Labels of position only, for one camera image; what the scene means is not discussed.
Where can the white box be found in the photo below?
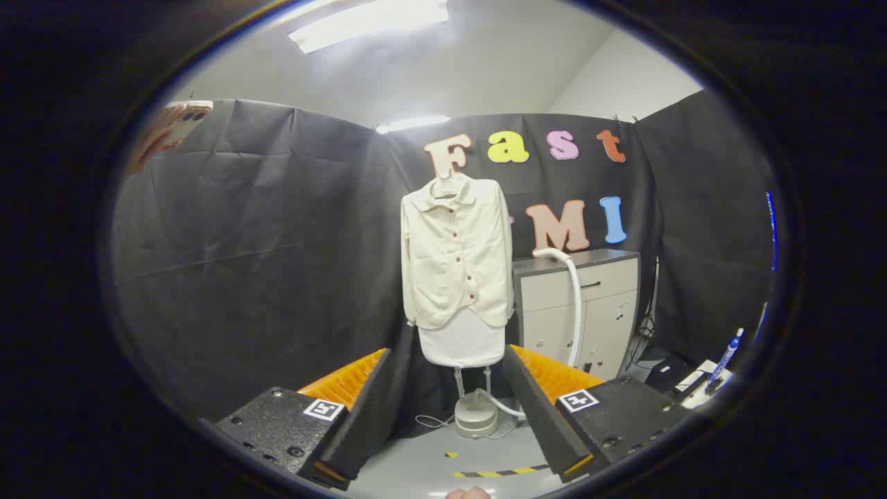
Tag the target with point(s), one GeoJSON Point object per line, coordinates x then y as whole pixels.
{"type": "Point", "coordinates": [696, 388]}

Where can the small ceiling light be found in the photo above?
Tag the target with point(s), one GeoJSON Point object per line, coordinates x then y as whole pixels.
{"type": "Point", "coordinates": [412, 123]}

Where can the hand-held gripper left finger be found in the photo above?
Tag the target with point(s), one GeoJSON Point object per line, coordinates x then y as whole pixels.
{"type": "Point", "coordinates": [367, 416]}

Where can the white cabinet with grey top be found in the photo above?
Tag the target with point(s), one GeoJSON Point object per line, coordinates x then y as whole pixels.
{"type": "Point", "coordinates": [610, 326]}

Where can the white garment form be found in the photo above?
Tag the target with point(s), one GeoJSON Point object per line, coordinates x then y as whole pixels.
{"type": "Point", "coordinates": [461, 343]}

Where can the blue pen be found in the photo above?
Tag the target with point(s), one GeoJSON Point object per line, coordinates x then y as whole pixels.
{"type": "Point", "coordinates": [725, 357]}

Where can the black box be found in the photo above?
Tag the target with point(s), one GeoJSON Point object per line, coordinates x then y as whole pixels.
{"type": "Point", "coordinates": [666, 373]}

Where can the smartphone with pale case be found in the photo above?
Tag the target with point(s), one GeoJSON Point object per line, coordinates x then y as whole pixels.
{"type": "Point", "coordinates": [170, 132]}

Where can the yellow black floor tape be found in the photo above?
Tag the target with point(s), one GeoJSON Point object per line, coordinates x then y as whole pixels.
{"type": "Point", "coordinates": [499, 473]}

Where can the garment steamer base unit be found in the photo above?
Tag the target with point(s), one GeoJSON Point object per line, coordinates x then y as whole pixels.
{"type": "Point", "coordinates": [476, 416]}

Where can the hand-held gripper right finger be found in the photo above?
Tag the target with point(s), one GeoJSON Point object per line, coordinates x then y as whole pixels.
{"type": "Point", "coordinates": [537, 409]}

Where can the cream button shirt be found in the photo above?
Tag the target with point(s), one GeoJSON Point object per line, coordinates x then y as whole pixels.
{"type": "Point", "coordinates": [450, 256]}

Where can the long ceiling light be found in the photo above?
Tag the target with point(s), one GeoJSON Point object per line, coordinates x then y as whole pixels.
{"type": "Point", "coordinates": [367, 21]}

